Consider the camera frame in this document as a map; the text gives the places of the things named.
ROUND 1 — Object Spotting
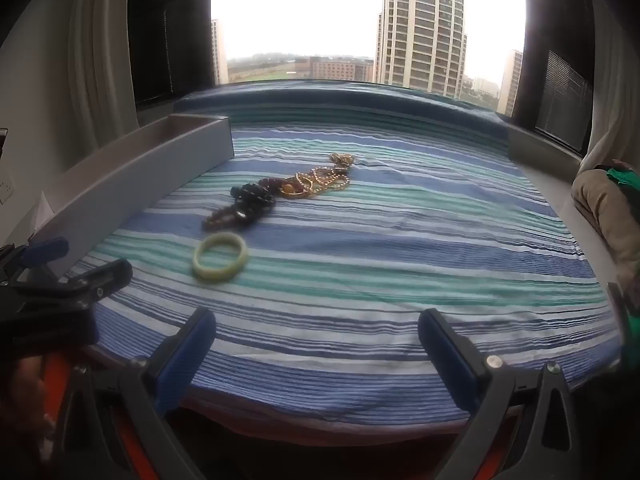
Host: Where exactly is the red bead bracelet amber bead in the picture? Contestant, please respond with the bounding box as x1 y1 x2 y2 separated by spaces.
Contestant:
257 176 306 201

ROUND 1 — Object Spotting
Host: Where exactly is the gold chain bracelet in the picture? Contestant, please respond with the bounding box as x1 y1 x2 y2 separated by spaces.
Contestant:
307 165 351 196

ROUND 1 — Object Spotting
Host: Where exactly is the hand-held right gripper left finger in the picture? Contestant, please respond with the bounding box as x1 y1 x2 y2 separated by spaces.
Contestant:
52 306 217 480

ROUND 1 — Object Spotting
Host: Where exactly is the pale green jade bangle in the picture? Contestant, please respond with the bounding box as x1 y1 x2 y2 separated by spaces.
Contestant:
192 233 249 281

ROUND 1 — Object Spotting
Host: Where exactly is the purple bead bracelet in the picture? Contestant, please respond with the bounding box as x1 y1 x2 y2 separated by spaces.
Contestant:
201 202 253 233

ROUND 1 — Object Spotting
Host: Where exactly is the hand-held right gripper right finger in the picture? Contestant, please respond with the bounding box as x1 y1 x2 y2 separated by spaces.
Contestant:
418 308 576 480

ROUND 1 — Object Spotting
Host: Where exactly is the person's left hand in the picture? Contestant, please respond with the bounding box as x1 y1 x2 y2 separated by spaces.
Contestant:
0 352 57 461

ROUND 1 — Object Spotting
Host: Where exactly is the grey cardboard box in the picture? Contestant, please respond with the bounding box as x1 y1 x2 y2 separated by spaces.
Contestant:
35 114 236 281

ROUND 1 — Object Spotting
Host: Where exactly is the low red brick building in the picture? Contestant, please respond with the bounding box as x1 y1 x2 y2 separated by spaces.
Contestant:
295 56 376 82

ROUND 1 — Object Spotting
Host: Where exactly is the striped blue green bedsheet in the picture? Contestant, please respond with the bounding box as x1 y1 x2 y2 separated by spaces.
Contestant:
65 82 623 433

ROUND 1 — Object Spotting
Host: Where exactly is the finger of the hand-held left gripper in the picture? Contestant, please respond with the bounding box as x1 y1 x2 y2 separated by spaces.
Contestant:
0 236 70 286
10 258 133 311

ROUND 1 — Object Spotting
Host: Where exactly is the green cloth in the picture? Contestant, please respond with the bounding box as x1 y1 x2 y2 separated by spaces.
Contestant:
595 159 640 190

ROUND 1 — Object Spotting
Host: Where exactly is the beige apartment building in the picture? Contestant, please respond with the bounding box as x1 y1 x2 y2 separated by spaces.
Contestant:
497 50 524 117
211 19 230 85

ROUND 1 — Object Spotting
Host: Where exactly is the white curtain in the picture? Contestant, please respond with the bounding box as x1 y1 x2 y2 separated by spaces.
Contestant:
65 0 142 133
582 0 640 171

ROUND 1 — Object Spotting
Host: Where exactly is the black bead bracelet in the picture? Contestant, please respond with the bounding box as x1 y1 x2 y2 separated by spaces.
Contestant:
230 183 277 216

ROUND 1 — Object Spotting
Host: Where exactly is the dark window blind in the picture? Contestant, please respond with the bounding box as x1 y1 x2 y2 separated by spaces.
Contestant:
127 0 217 108
517 0 596 157

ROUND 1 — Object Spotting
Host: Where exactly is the tall beige apartment tower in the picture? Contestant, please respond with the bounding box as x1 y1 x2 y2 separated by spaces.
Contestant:
375 0 468 101

